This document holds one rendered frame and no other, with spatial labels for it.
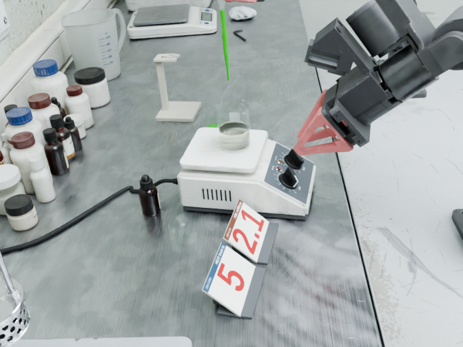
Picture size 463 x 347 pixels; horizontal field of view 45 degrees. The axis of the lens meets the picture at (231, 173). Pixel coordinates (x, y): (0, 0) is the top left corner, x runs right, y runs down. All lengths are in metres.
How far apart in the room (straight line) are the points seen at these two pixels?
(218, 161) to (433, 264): 0.33
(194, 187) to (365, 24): 0.35
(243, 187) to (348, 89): 0.23
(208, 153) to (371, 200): 0.27
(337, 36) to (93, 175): 0.53
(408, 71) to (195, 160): 0.34
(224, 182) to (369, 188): 0.24
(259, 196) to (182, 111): 0.40
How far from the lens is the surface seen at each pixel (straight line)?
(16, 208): 0.90
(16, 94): 1.24
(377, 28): 0.70
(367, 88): 0.70
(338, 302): 0.73
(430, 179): 0.97
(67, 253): 0.86
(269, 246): 0.80
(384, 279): 0.77
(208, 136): 0.90
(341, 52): 0.70
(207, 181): 0.84
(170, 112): 1.18
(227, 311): 0.71
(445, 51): 0.66
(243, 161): 0.83
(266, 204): 0.84
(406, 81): 0.70
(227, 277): 0.72
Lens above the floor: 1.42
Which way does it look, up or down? 33 degrees down
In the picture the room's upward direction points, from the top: 5 degrees counter-clockwise
